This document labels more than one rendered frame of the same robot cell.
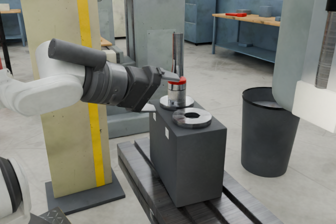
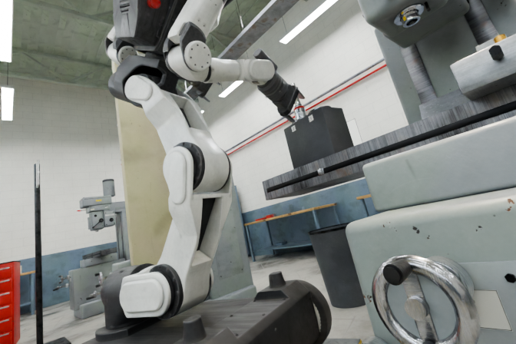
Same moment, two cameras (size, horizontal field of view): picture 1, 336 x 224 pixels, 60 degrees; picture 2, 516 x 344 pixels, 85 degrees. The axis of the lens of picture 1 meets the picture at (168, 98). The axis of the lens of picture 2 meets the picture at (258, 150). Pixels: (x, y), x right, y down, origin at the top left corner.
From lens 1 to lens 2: 0.87 m
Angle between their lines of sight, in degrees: 40
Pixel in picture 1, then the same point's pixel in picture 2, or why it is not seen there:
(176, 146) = (322, 112)
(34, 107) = (256, 71)
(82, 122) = not seen: hidden behind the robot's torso
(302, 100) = not seen: outside the picture
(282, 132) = not seen: hidden behind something
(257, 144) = (340, 271)
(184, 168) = (330, 127)
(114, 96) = (284, 85)
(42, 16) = (140, 175)
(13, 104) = (248, 67)
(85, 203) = not seen: outside the picture
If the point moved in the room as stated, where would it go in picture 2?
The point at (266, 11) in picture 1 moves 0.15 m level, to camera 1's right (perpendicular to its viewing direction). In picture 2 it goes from (289, 208) to (295, 207)
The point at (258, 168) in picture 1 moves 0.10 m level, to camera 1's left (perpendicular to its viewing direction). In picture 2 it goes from (351, 297) to (341, 301)
